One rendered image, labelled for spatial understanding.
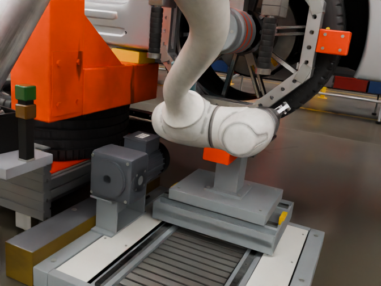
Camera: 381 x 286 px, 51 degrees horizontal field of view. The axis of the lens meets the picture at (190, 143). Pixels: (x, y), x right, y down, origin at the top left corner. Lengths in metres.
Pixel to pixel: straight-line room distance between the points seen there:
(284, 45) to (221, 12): 0.99
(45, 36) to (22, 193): 0.62
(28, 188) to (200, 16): 1.13
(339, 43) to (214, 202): 0.72
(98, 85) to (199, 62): 0.82
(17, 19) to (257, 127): 0.52
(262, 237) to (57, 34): 0.97
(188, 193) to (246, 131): 0.78
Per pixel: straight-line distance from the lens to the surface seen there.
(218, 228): 1.55
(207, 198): 1.56
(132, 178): 1.38
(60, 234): 1.47
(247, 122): 0.84
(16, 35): 0.52
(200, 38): 0.64
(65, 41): 1.32
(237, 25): 1.21
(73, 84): 1.36
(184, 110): 0.88
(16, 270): 1.47
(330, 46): 1.29
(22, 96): 1.14
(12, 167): 1.15
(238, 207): 1.52
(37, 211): 1.58
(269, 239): 1.50
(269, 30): 1.10
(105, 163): 1.40
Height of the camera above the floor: 0.85
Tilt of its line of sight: 16 degrees down
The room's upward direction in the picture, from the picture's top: 6 degrees clockwise
